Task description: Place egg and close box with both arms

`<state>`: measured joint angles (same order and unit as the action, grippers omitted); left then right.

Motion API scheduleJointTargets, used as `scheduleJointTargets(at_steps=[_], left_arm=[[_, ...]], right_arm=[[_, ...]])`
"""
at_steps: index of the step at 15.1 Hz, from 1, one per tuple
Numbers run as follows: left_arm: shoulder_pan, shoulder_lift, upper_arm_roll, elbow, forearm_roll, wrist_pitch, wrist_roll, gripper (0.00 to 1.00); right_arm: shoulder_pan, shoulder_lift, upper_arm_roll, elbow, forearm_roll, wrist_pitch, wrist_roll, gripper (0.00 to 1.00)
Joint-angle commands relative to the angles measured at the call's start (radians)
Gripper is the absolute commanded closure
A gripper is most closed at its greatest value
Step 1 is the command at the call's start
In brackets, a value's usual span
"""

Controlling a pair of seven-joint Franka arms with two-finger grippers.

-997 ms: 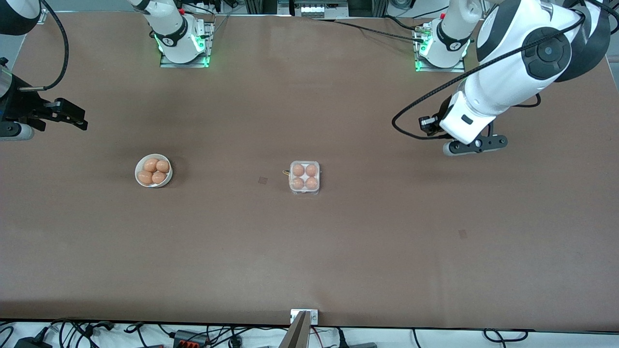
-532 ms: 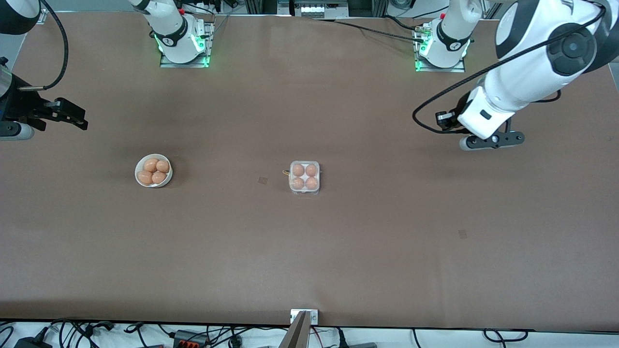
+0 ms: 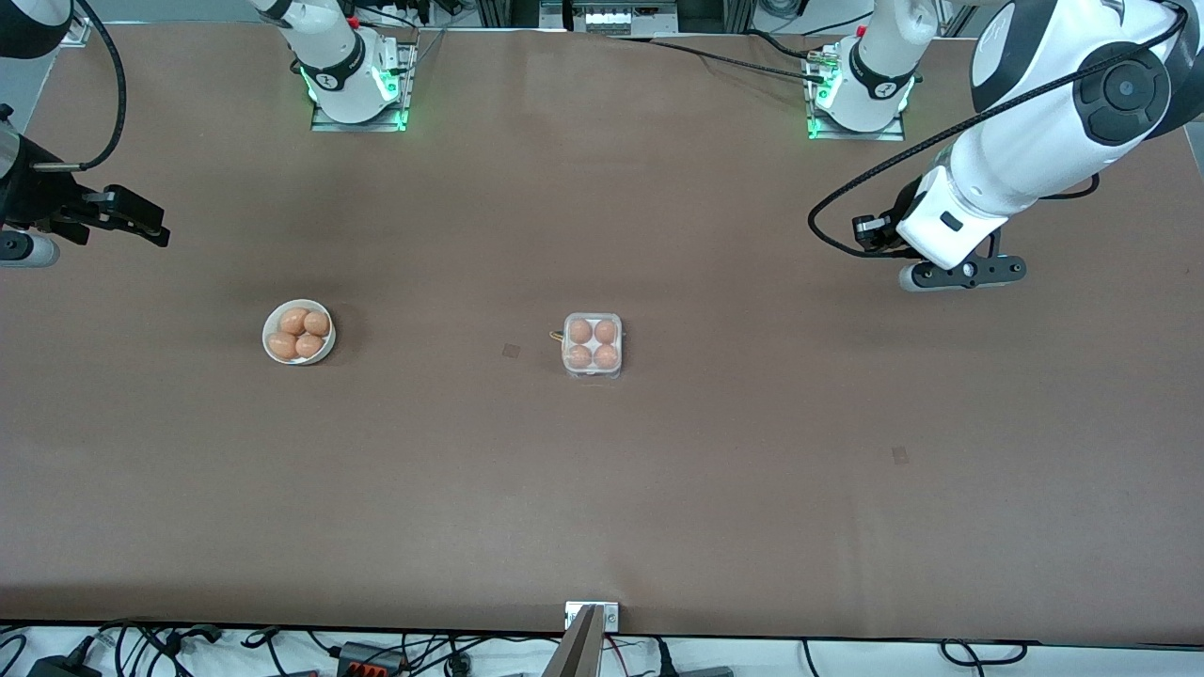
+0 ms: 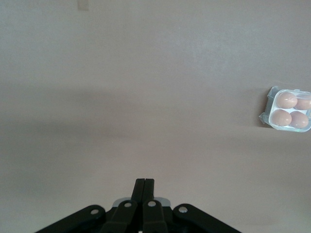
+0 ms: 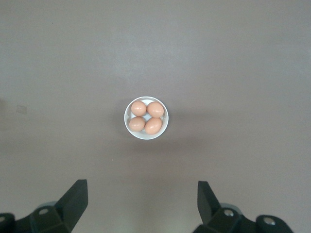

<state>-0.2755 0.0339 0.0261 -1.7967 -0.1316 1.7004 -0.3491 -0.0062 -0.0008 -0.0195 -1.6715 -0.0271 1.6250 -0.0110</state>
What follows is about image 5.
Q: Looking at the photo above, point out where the white round bowl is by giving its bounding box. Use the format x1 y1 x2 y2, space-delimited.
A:
124 96 170 140

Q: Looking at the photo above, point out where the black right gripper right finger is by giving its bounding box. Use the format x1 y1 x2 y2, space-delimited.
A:
193 181 294 233

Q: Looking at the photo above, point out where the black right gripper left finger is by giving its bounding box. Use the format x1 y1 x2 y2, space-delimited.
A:
0 179 88 233

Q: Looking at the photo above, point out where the brown egg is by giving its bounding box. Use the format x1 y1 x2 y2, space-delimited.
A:
144 117 163 135
131 100 147 117
147 101 165 118
129 116 146 133

